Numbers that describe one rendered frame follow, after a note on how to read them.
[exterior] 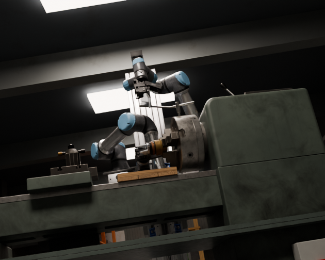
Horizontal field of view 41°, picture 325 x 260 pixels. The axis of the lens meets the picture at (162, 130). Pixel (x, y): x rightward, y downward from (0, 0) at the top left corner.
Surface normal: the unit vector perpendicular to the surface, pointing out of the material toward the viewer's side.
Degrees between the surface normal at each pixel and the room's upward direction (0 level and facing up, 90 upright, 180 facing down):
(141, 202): 90
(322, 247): 90
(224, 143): 90
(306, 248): 90
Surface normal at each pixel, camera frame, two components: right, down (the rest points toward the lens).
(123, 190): 0.10, -0.37
